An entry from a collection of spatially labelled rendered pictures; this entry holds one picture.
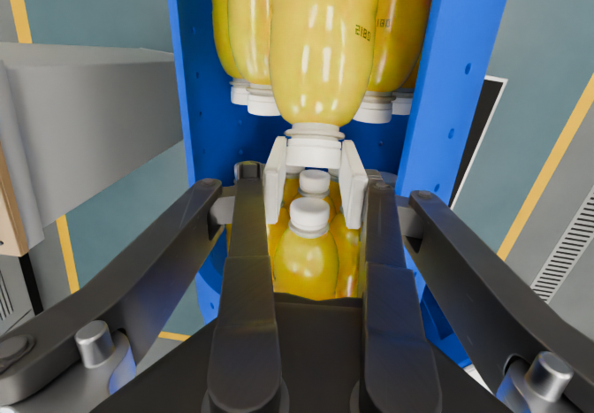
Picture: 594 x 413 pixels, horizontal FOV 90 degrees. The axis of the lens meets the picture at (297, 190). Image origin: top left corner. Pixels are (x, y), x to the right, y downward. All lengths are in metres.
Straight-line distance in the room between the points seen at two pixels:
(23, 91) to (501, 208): 1.85
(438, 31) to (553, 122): 1.62
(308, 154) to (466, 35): 0.12
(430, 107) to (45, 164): 0.67
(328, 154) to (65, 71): 0.63
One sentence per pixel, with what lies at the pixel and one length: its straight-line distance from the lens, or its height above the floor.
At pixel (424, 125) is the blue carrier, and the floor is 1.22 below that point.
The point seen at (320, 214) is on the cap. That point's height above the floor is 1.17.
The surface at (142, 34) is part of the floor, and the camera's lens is 1.60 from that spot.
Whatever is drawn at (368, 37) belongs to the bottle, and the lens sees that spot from 0.21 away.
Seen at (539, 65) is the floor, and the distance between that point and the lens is 1.71.
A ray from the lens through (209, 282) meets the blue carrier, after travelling 0.31.
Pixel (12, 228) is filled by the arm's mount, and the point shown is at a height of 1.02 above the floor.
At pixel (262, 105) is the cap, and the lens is 0.30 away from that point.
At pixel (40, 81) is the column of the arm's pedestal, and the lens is 0.71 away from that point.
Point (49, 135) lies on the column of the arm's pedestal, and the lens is 0.73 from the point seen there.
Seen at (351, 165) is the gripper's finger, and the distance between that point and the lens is 0.16.
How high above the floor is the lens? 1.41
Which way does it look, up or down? 66 degrees down
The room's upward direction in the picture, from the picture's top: 173 degrees counter-clockwise
